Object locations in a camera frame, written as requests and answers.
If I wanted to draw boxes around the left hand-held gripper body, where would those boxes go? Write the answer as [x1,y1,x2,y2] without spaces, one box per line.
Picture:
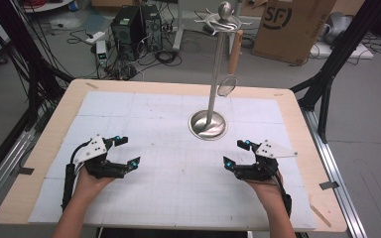
[73,133,131,180]

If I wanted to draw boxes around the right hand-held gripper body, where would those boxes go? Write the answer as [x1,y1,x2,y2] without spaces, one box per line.
[233,139,299,182]

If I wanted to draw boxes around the metal utensil stand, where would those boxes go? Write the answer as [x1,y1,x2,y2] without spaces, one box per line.
[188,1,253,142]

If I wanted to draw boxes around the wooden-handled metal mesh strainer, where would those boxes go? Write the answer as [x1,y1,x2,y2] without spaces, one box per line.
[216,29,245,98]

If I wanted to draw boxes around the person's right hand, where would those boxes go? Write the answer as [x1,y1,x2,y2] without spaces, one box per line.
[245,174,286,203]

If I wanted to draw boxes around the person's left hand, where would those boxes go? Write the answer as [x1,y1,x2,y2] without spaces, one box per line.
[72,165,117,203]

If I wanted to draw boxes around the white foam mat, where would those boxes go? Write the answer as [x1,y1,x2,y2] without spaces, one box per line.
[27,90,318,232]

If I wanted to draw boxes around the thin wooden strip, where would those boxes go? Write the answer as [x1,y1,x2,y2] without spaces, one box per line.
[310,202,332,229]

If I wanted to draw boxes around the white device with green light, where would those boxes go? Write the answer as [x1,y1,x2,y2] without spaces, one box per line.
[95,40,109,67]

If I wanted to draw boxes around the white power strip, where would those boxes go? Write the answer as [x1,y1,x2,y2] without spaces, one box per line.
[85,31,105,46]

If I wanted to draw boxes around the black computer tower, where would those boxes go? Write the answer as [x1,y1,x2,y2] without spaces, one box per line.
[110,5,144,61]
[140,3,164,53]

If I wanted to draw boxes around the brown cardboard box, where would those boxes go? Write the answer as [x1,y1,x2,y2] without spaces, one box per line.
[251,0,338,65]

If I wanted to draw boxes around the white flat board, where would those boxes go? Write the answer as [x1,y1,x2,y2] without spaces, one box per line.
[309,42,375,60]

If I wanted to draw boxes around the grey rounded object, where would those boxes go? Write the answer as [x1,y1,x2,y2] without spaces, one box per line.
[322,12,354,45]

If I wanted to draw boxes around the aluminium rail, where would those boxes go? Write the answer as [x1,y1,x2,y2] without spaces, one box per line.
[0,108,45,216]
[302,108,369,238]

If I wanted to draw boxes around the coiled black floor cable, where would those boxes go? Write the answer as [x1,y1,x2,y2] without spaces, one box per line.
[154,49,184,67]

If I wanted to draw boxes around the black metal frame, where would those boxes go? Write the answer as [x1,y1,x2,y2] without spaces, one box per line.
[290,0,381,144]
[0,0,74,131]

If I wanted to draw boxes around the white stand post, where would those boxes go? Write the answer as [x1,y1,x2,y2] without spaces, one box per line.
[172,0,185,52]

